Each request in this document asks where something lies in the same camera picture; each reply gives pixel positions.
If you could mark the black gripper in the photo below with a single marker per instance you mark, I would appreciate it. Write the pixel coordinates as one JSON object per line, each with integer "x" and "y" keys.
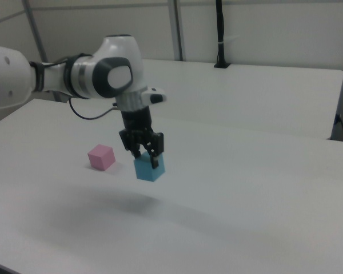
{"x": 137, "y": 122}

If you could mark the blue cube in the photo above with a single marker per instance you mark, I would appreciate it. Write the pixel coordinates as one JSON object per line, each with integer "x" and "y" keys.
{"x": 148, "y": 171}

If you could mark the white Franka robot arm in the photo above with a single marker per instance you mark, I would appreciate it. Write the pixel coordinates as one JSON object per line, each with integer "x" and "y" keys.
{"x": 74, "y": 77}

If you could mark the pink cube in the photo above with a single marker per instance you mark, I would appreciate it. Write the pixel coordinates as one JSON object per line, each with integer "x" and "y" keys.
{"x": 100, "y": 157}

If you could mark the white side table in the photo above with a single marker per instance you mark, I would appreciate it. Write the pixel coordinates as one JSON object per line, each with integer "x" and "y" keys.
{"x": 231, "y": 97}

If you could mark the white zip tie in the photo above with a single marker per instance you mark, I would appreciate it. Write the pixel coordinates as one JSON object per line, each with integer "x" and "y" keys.
{"x": 225, "y": 40}

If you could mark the black pole with base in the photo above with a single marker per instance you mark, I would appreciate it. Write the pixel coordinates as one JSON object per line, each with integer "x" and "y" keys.
{"x": 221, "y": 31}

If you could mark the grey wall frame post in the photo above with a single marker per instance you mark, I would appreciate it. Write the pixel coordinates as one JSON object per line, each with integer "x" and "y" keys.
{"x": 35, "y": 34}
{"x": 177, "y": 28}

